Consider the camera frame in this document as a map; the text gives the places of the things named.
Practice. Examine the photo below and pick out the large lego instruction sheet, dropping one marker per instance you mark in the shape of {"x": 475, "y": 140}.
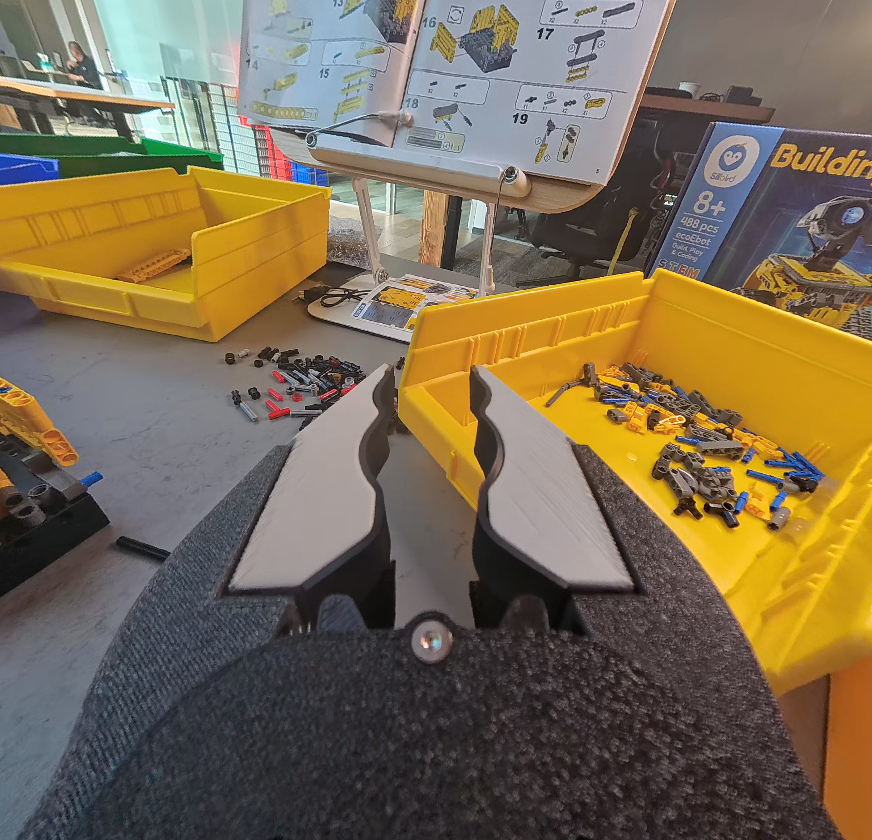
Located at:
{"x": 477, "y": 111}

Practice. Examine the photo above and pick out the clear bag of small parts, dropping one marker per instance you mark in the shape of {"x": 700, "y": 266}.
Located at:
{"x": 351, "y": 240}

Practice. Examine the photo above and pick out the partly built yellow lego model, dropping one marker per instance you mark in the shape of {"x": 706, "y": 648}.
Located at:
{"x": 48, "y": 533}

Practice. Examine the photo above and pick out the pile of small lego pins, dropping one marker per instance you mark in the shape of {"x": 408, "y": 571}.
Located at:
{"x": 306, "y": 383}

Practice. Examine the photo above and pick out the black chair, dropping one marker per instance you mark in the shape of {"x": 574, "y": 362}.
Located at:
{"x": 586, "y": 240}

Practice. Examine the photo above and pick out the blue plastic storage bin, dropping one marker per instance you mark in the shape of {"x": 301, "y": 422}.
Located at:
{"x": 27, "y": 169}

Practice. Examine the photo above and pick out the stack of blue crates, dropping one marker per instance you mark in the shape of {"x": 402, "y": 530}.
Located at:
{"x": 306, "y": 173}

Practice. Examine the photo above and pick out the stack of red crates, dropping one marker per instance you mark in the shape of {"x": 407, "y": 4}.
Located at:
{"x": 266, "y": 148}

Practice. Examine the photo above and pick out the printed lego set box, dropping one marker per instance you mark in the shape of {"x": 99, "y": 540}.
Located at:
{"x": 770, "y": 213}

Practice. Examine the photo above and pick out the wooden work table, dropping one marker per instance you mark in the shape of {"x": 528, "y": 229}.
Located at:
{"x": 708, "y": 109}
{"x": 82, "y": 97}

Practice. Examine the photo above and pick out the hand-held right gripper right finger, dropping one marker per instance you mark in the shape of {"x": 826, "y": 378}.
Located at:
{"x": 552, "y": 513}

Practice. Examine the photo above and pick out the green plastic storage bin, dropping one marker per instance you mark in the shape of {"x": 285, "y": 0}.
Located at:
{"x": 102, "y": 155}

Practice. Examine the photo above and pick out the white book stand with stickers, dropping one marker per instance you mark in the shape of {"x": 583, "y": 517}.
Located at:
{"x": 436, "y": 172}

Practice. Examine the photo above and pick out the metal spring clip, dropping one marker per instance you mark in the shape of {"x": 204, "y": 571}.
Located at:
{"x": 381, "y": 117}
{"x": 509, "y": 173}

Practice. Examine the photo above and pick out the black lego axle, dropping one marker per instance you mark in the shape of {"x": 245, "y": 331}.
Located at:
{"x": 143, "y": 548}

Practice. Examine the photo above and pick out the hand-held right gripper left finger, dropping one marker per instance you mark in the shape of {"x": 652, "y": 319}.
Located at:
{"x": 313, "y": 513}

